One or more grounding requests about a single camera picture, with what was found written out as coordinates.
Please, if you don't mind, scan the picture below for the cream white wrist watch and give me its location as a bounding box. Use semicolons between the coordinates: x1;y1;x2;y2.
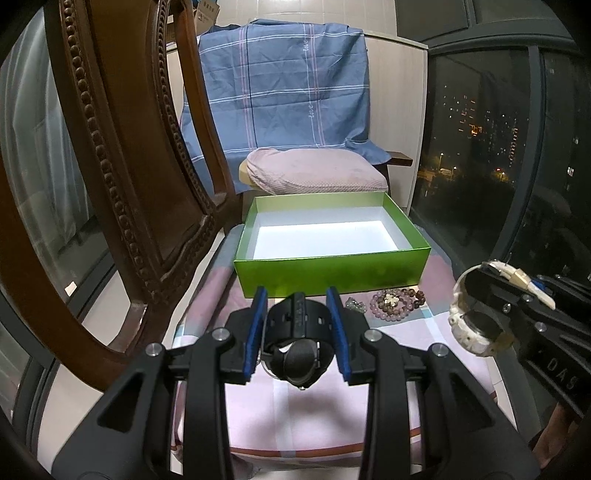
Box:
448;260;556;357

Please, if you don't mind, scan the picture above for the pink bead bracelet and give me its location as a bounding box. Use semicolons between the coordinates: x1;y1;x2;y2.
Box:
368;290;410;322

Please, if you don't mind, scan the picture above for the black wrist watch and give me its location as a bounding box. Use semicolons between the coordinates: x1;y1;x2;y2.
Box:
260;292;335;389

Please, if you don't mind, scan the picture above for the person's right hand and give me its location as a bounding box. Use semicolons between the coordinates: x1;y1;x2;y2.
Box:
533;404;578;469

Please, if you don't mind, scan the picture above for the pink plaid cloth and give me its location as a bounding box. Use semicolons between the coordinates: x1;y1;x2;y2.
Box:
171;223;498;476

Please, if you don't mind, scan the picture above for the green cardboard box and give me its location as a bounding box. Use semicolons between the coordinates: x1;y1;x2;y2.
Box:
235;192;431;298

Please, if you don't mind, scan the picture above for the pink cushion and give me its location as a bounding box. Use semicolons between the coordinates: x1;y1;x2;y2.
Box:
244;147;390;196

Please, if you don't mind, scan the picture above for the blue plaid cloth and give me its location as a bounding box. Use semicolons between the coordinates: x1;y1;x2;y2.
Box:
197;21;390;193

